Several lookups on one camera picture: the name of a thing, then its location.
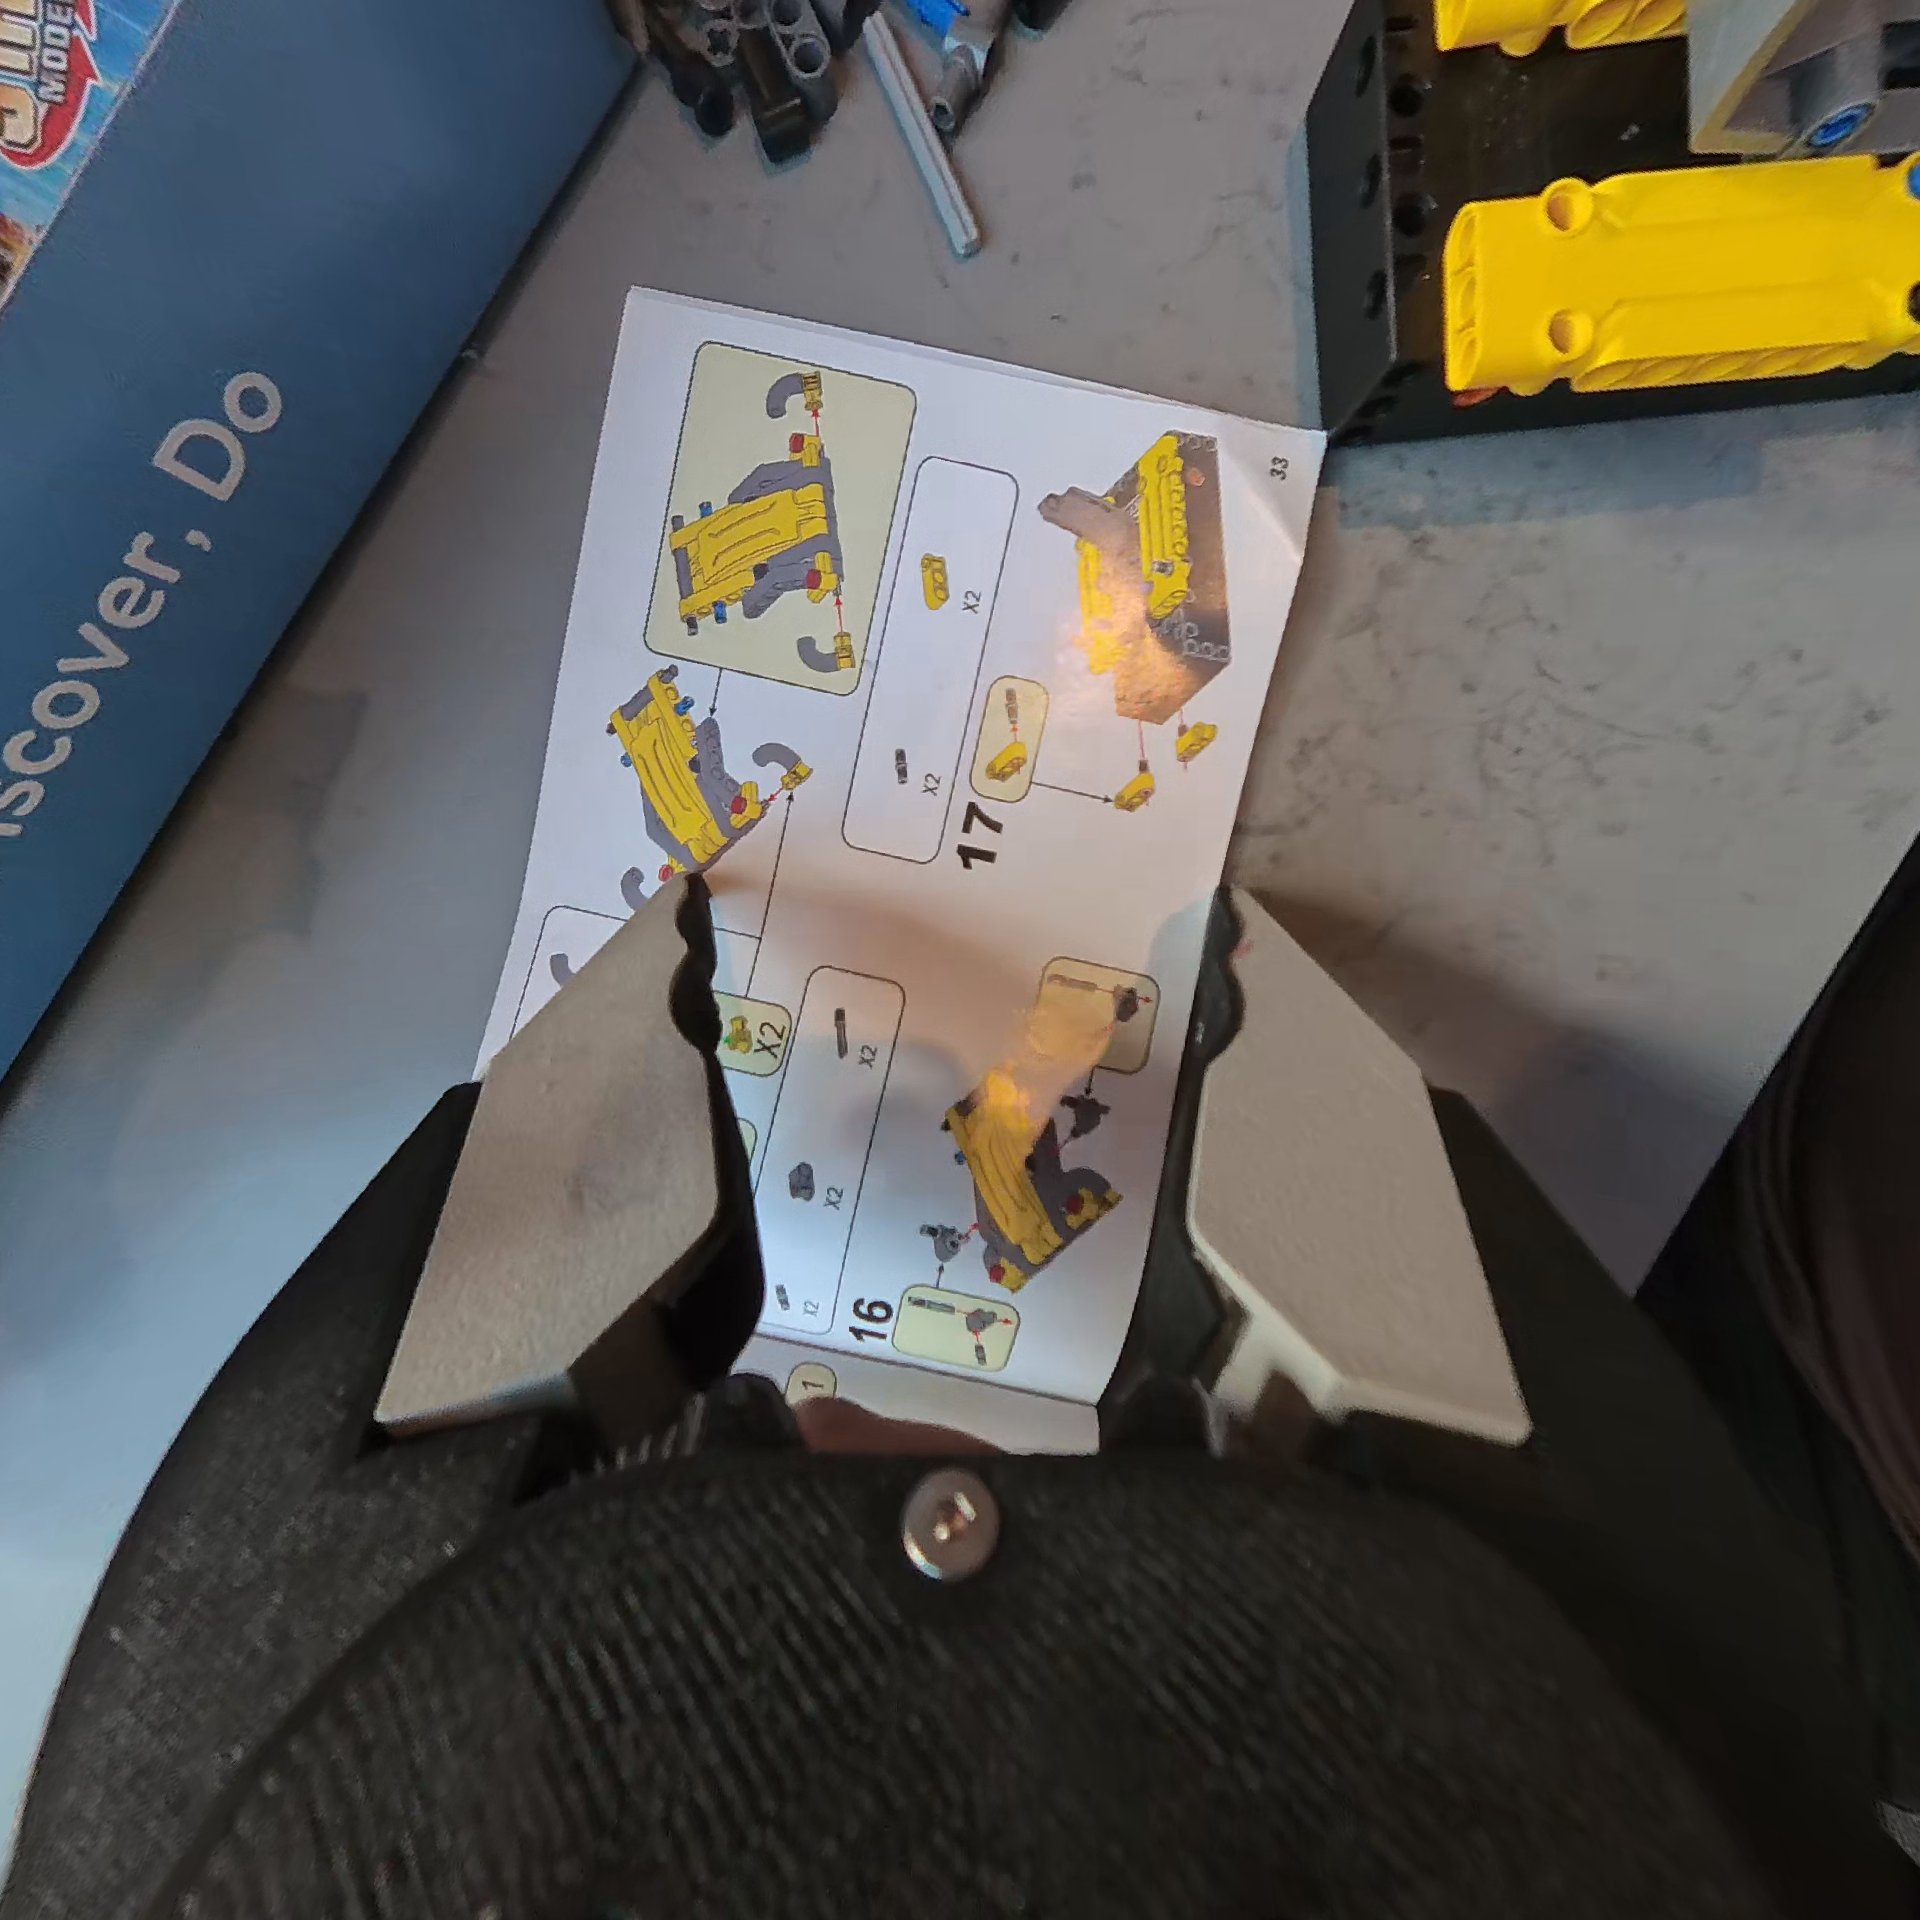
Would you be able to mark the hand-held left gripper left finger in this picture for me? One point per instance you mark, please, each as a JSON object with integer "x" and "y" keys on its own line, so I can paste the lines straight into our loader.
{"x": 569, "y": 1200}

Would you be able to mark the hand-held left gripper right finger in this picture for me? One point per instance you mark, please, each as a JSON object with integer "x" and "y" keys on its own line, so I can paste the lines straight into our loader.
{"x": 1336, "y": 1215}

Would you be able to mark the instruction booklet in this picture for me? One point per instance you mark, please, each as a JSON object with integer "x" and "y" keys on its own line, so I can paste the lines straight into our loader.
{"x": 930, "y": 931}

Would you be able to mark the black and yellow brick assembly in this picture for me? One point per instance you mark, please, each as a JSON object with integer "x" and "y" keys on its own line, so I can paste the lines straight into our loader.
{"x": 1681, "y": 284}

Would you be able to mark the blue cardboard box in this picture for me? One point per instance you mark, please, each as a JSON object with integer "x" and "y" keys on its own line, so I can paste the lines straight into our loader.
{"x": 224, "y": 300}

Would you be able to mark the pile of loose brick pieces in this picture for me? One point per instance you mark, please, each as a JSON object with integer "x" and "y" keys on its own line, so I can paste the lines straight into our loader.
{"x": 810, "y": 77}

